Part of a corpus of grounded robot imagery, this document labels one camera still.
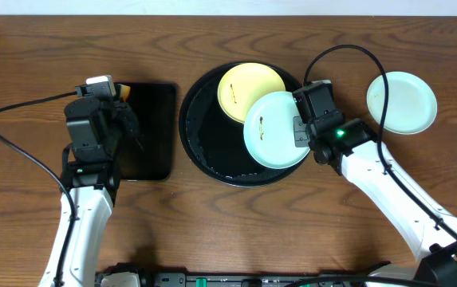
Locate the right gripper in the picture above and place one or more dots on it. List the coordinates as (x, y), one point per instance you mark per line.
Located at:
(299, 137)

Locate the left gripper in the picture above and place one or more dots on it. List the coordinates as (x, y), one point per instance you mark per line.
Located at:
(125, 120)

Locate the green yellow sponge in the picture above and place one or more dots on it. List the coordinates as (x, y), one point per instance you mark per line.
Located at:
(123, 91)

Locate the mint plate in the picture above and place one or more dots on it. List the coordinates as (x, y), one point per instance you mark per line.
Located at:
(268, 131)
(412, 105)

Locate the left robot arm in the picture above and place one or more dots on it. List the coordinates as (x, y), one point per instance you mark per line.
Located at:
(97, 129)

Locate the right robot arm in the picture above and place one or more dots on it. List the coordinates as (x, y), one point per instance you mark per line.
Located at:
(354, 151)

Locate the black rectangular tray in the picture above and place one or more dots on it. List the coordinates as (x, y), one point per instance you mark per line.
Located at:
(149, 155)

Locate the black round tray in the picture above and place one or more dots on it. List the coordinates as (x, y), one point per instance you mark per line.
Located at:
(214, 142)

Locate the yellow plate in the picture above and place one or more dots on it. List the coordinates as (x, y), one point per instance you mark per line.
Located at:
(243, 85)

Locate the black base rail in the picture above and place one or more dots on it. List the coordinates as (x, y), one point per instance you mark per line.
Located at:
(209, 280)

